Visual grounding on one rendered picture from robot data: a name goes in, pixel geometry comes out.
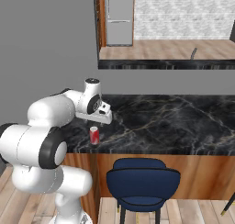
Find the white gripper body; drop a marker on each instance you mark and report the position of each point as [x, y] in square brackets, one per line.
[93, 117]

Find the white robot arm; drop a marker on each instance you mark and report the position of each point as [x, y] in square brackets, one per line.
[46, 142]

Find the red soda can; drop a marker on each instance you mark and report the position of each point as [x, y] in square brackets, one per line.
[94, 136]

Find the wooden kitchen island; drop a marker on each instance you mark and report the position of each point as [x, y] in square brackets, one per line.
[159, 175]

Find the navy blue chair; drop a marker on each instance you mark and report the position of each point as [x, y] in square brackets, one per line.
[143, 181]

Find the wooden cupboard panel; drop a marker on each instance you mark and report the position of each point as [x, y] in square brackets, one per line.
[100, 18]

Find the grey fridge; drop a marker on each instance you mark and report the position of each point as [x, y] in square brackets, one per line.
[119, 16]

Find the dark grey tap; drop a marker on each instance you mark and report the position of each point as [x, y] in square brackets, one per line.
[193, 53]

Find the black chair leg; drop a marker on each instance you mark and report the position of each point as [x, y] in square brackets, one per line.
[227, 205]

